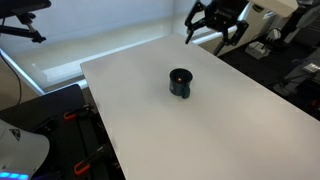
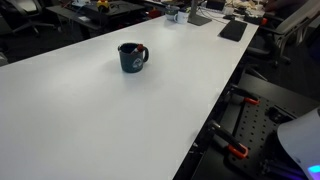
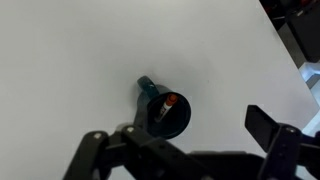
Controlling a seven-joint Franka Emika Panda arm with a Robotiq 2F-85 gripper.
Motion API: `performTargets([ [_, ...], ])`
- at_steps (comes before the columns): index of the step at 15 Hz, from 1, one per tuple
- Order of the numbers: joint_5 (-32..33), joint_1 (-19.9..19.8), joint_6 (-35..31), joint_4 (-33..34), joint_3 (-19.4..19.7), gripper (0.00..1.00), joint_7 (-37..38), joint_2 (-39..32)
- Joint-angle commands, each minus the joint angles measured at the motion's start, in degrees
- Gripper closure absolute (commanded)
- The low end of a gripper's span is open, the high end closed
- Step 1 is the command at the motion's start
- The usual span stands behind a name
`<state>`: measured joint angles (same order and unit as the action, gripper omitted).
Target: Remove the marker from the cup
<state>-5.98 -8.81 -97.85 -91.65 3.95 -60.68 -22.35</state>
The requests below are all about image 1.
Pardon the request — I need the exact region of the black clamp orange handle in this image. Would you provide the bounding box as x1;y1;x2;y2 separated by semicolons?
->
63;104;93;122
73;143;111;176

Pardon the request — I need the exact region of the black robot stand top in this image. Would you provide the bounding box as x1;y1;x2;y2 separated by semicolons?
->
0;83;127;180

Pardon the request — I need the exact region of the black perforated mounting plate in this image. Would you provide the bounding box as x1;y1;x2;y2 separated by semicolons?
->
43;111;113;180

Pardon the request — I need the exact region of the white box on floor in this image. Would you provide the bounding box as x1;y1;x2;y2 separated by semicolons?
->
245;40;272;61

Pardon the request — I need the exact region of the black camera device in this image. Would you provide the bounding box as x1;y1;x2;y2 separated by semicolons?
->
0;0;53;18

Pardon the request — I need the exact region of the thin black hanging cable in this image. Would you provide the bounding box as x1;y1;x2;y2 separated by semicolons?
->
0;53;23;106

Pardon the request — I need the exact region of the dark teal mug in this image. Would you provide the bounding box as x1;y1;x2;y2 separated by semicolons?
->
168;67;194;100

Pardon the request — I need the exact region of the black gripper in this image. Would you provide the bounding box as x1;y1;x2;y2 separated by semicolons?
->
184;0;250;48

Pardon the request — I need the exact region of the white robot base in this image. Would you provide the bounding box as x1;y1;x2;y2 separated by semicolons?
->
0;119;51;180

